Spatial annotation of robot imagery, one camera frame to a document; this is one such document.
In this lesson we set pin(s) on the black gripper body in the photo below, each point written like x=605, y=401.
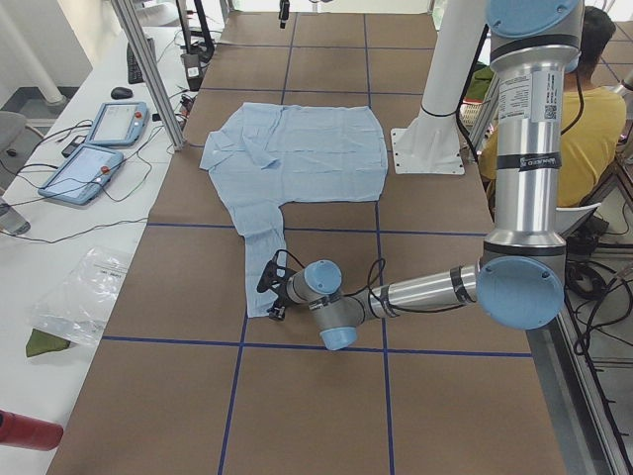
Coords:
x=282, y=295

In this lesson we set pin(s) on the light blue button shirt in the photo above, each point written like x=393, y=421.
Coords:
x=266, y=155

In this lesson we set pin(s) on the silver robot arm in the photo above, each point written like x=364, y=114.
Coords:
x=519, y=280

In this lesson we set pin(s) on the clear plastic bag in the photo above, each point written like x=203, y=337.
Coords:
x=79, y=307

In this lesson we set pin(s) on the near blue teach pendant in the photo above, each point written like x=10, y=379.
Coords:
x=83, y=175

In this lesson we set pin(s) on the blue teach pendant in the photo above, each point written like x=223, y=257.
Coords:
x=83, y=175
x=118, y=124

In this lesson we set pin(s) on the far blue teach pendant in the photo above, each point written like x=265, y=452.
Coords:
x=118, y=124

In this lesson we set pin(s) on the green folded cloth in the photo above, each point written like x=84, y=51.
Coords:
x=41, y=342

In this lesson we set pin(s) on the black monitor stand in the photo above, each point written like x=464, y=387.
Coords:
x=197, y=40

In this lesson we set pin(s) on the black computer mouse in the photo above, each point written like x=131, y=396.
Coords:
x=120, y=93

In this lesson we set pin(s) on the black power adapter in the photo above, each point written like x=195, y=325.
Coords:
x=69, y=149

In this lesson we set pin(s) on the black keyboard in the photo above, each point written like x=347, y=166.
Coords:
x=133, y=68

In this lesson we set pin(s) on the red bottle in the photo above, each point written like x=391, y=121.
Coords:
x=25, y=432

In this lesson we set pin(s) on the white chair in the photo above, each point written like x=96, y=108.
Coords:
x=569, y=219

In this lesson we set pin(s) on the person in yellow shirt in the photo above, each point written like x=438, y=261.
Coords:
x=592, y=117

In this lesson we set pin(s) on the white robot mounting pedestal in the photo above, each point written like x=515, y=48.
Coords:
x=430, y=144

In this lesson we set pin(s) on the aluminium frame post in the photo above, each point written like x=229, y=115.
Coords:
x=129, y=22

